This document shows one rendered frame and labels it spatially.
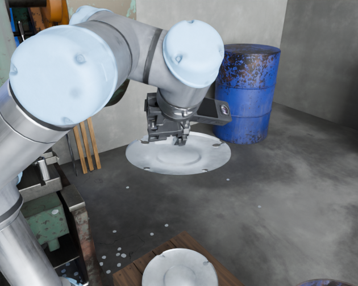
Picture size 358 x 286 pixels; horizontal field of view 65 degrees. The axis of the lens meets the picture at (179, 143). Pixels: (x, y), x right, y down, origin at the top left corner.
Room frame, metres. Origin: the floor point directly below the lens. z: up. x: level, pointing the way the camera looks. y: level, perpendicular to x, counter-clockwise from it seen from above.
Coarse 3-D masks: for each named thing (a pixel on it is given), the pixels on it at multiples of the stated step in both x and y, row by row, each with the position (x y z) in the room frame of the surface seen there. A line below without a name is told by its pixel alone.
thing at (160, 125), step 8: (152, 96) 0.45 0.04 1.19; (144, 104) 0.52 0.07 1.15; (152, 104) 0.45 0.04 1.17; (152, 112) 0.43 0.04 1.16; (160, 112) 0.44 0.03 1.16; (152, 120) 0.51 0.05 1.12; (160, 120) 0.46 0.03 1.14; (168, 120) 0.48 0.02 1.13; (176, 120) 0.43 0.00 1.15; (184, 120) 0.43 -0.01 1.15; (152, 128) 0.47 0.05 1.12; (160, 128) 0.47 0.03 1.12; (168, 128) 0.47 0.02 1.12; (176, 128) 0.47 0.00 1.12; (184, 128) 0.48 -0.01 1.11; (152, 136) 0.50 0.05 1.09; (160, 136) 0.49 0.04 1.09; (168, 136) 0.50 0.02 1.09; (176, 136) 0.50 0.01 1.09
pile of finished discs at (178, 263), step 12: (168, 252) 0.82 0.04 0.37; (180, 252) 0.82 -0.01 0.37; (192, 252) 0.82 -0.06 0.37; (156, 264) 0.76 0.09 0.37; (168, 264) 0.76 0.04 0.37; (180, 264) 0.76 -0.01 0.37; (192, 264) 0.76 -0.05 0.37; (204, 264) 0.77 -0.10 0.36; (144, 276) 0.70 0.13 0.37; (156, 276) 0.70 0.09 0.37; (168, 276) 0.70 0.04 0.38; (180, 276) 0.70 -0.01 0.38; (192, 276) 0.70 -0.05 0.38; (204, 276) 0.70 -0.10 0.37; (216, 276) 0.70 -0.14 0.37
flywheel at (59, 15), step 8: (48, 0) 1.03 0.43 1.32; (56, 0) 1.03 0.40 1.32; (64, 0) 1.00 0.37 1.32; (32, 8) 1.32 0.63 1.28; (40, 8) 1.31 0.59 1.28; (48, 8) 1.05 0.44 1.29; (56, 8) 1.03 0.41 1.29; (64, 8) 1.01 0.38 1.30; (32, 16) 1.31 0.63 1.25; (40, 16) 1.32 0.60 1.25; (48, 16) 1.07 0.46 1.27; (56, 16) 1.05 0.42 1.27; (64, 16) 1.03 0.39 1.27; (32, 24) 1.35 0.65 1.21; (40, 24) 1.31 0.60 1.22; (48, 24) 1.24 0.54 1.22; (56, 24) 1.13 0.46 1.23; (64, 24) 1.04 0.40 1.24
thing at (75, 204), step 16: (64, 176) 1.02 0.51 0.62; (64, 192) 0.88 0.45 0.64; (64, 208) 0.99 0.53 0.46; (80, 208) 0.81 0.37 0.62; (80, 224) 0.78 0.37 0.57; (80, 240) 0.77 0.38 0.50; (80, 256) 0.83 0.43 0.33; (96, 256) 0.80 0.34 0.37; (80, 272) 0.96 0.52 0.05; (96, 272) 0.79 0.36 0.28
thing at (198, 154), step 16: (144, 144) 0.61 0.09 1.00; (160, 144) 0.61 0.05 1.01; (192, 144) 0.61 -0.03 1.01; (208, 144) 0.61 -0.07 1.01; (224, 144) 0.61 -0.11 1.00; (128, 160) 0.67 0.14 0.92; (144, 160) 0.67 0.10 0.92; (160, 160) 0.68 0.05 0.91; (176, 160) 0.69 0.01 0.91; (192, 160) 0.69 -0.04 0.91; (208, 160) 0.67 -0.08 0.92; (224, 160) 0.67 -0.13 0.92
